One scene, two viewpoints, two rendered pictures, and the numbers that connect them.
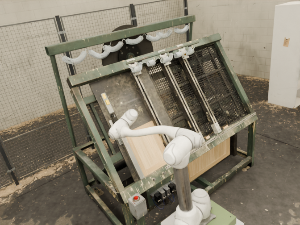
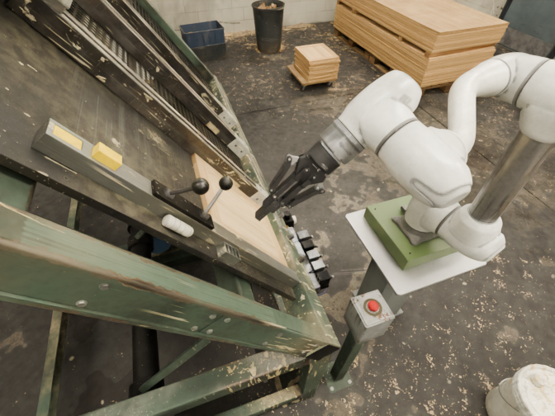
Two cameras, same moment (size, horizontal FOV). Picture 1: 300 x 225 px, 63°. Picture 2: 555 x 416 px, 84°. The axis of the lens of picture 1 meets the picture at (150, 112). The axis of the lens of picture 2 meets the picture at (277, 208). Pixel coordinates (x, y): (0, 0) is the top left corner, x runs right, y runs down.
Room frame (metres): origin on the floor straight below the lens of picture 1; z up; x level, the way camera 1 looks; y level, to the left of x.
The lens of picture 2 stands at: (1.89, 0.79, 2.00)
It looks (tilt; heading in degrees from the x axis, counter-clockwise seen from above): 48 degrees down; 285
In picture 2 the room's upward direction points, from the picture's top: straight up
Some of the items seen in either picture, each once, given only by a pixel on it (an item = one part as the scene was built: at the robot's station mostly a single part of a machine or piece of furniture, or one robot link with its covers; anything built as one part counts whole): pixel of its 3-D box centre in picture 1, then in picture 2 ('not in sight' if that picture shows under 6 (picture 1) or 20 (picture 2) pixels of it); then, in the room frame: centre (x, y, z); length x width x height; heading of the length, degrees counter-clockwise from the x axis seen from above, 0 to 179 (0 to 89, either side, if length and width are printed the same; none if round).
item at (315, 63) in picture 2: not in sight; (311, 66); (2.54, -3.44, 0.20); 0.61 x 0.53 x 0.40; 125
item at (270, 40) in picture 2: not in sight; (268, 27); (3.43, -4.40, 0.33); 0.52 x 0.51 x 0.65; 125
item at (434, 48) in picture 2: not in sight; (402, 30); (1.39, -4.60, 0.39); 2.46 x 1.05 x 0.78; 125
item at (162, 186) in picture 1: (170, 190); (305, 252); (1.98, -0.10, 0.69); 0.50 x 0.14 x 0.24; 124
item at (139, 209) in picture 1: (137, 206); (367, 317); (1.68, 0.23, 0.84); 0.12 x 0.12 x 0.18; 34
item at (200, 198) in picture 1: (199, 202); (431, 205); (1.46, -0.29, 1.00); 0.18 x 0.16 x 0.22; 139
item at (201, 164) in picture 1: (208, 152); not in sight; (2.77, -0.71, 0.53); 0.90 x 0.02 x 0.55; 124
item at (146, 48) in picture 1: (130, 56); not in sight; (3.25, 0.15, 1.85); 0.80 x 0.06 x 0.80; 124
